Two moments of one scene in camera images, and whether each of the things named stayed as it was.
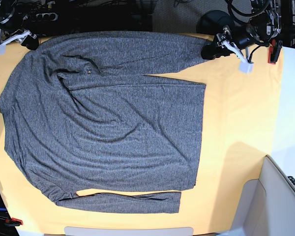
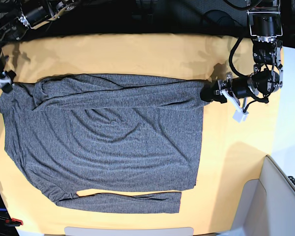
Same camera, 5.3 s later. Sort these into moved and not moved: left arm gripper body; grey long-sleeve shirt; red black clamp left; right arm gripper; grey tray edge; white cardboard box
Moved: left arm gripper body; right arm gripper; grey long-sleeve shirt
Not moved: white cardboard box; grey tray edge; red black clamp left
